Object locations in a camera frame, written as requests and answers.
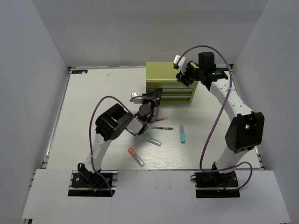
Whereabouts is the red refill pen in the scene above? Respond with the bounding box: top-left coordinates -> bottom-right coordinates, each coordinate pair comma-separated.
155,117 -> 169,122

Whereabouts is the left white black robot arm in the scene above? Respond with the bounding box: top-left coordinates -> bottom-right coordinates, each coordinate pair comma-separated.
78,89 -> 163,186

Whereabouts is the green metal drawer toolbox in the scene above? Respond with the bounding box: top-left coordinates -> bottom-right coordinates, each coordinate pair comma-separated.
145,62 -> 198,104

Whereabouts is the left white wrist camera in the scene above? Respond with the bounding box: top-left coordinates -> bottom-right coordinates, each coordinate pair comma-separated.
130,92 -> 143,104

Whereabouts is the green cap highlighter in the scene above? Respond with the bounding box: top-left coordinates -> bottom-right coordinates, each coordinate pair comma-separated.
142,135 -> 162,147

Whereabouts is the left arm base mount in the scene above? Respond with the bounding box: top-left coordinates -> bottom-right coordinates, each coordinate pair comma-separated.
68,171 -> 118,197

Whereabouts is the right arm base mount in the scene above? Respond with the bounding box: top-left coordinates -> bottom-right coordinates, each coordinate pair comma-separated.
190,171 -> 240,198

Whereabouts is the orange cap highlighter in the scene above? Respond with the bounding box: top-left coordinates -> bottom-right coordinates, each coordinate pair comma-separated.
128,147 -> 145,167

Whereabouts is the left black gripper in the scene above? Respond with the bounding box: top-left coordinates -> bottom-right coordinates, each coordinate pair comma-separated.
141,87 -> 162,113

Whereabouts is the left corner label sticker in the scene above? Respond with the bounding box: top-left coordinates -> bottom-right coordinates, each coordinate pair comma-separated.
71,70 -> 88,74

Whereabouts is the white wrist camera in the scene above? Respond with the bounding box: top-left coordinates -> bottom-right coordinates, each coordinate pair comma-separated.
173,55 -> 188,73
130,92 -> 143,104

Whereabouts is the green refill pen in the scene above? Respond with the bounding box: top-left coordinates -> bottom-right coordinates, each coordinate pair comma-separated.
151,126 -> 174,130

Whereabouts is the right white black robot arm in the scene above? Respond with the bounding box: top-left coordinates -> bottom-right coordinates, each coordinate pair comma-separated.
173,52 -> 264,186

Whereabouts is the blue highlighter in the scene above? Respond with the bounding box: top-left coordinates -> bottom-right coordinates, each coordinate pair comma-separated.
179,124 -> 186,144

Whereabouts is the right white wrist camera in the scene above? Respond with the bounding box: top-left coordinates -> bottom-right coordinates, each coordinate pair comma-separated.
173,55 -> 188,73

